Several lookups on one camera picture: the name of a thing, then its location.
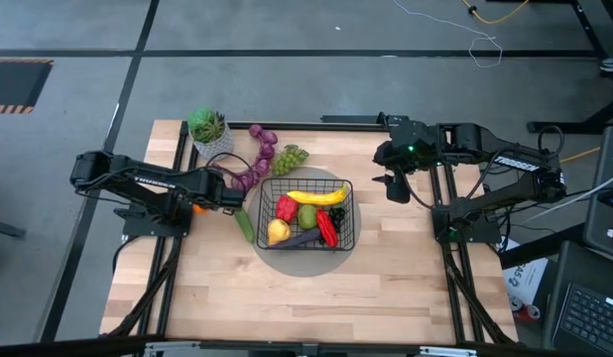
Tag black grape bunch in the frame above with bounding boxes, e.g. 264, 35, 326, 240
327, 205, 348, 232

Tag red chili pepper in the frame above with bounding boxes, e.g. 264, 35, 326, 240
315, 208, 340, 249

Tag yellow banana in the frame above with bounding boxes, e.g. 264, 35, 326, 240
286, 182, 349, 207

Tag black mounting bar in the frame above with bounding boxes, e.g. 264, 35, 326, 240
320, 113, 391, 126

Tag green grape bunch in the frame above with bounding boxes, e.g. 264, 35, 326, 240
270, 144, 310, 178

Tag yellow bell pepper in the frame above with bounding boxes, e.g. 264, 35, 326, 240
266, 217, 293, 247

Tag white cable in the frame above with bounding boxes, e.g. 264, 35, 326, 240
393, 0, 504, 69

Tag black desk leg frame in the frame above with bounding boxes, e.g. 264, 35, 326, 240
527, 0, 613, 135

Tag purple eggplant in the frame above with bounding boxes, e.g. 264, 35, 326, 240
270, 226, 323, 251

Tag green pear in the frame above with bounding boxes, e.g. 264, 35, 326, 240
297, 203, 319, 231

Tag plant in white patterned pot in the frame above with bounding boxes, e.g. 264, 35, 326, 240
186, 105, 236, 162

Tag yellow cable with plug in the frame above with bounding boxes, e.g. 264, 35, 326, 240
558, 147, 602, 166

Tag black furniture foot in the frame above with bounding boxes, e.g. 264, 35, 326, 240
0, 217, 28, 240

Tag purple grape string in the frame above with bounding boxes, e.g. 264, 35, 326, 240
210, 123, 280, 193

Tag red cans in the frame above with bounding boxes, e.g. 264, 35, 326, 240
509, 295, 542, 322

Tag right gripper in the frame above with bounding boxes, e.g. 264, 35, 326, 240
371, 120, 439, 205

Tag white cardboard box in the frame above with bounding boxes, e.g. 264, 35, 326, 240
501, 239, 550, 308

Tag dark laptop with sticker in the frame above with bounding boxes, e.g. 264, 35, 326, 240
582, 125, 613, 262

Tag red bell pepper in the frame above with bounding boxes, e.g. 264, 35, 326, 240
274, 194, 301, 224

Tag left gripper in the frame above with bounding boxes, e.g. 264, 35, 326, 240
201, 167, 247, 217

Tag grey cable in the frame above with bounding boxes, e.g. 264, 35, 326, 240
527, 170, 613, 223

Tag round grey mat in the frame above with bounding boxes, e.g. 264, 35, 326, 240
246, 166, 363, 279

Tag black wire basket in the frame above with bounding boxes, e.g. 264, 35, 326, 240
256, 177, 357, 252

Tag dark laptop with keyboard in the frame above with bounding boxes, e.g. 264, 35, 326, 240
543, 240, 613, 357

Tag black hazard-striped floor mat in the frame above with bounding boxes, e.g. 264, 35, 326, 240
0, 58, 56, 116

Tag green cucumber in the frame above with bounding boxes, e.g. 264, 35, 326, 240
233, 206, 257, 244

